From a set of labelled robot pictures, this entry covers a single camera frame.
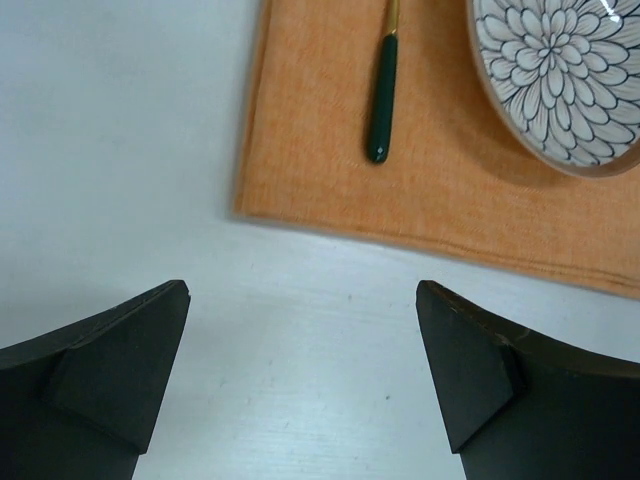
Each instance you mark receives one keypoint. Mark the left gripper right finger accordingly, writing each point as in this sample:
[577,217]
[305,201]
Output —
[517,404]

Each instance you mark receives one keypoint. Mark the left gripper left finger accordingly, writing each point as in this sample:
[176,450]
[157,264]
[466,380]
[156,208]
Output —
[82,401]

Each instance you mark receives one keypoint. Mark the orange cloth placemat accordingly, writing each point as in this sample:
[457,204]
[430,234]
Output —
[456,182]

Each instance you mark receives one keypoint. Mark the gold fork green handle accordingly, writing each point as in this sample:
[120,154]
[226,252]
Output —
[379,133]

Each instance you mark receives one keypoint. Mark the floral patterned ceramic plate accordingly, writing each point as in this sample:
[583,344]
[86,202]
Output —
[563,76]

